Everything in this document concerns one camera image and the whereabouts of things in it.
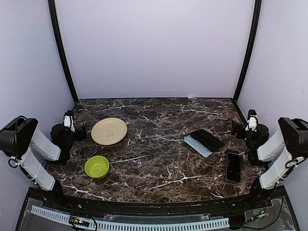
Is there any black phone case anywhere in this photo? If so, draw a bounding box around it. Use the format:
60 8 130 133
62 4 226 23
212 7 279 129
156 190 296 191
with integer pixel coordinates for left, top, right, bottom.
190 129 224 152

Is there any phone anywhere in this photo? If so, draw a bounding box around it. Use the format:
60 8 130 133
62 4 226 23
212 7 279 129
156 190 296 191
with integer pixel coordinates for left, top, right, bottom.
225 150 243 183

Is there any light blue phone case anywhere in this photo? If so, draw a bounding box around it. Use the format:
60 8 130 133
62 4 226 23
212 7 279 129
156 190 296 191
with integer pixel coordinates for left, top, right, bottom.
184 135 212 158

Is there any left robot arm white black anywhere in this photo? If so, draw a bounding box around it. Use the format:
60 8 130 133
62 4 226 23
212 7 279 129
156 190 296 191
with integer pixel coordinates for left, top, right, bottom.
0 115 87 210

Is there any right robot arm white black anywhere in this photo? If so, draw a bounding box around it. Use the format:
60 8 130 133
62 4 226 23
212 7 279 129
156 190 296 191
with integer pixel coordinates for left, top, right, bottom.
231 115 308 209

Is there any beige round plate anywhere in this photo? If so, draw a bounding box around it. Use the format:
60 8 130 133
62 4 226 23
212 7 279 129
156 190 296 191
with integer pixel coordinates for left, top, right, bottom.
91 117 128 145

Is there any green bowl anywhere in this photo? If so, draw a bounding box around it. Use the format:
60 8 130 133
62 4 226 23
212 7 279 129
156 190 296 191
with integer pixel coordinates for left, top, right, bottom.
84 155 110 180

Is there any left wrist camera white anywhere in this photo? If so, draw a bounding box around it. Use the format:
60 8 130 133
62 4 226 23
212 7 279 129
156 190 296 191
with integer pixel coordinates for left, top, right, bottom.
64 110 75 132

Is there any black front rail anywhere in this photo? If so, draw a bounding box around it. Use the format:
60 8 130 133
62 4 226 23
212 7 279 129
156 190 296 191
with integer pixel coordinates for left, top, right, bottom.
23 186 286 218

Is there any white cable duct strip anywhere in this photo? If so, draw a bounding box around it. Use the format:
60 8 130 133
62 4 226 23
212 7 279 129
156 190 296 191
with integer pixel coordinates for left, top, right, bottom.
30 205 230 231

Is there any right black frame post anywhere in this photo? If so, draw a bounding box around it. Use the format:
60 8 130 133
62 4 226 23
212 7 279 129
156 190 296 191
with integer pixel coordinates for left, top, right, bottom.
232 0 262 104

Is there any black frame post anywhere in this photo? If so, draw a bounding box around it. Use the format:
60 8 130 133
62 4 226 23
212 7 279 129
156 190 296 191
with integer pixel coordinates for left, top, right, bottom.
48 0 79 104
232 0 262 104

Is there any left black frame post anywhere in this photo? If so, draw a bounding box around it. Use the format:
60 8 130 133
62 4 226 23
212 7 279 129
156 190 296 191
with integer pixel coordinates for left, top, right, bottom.
48 0 79 104

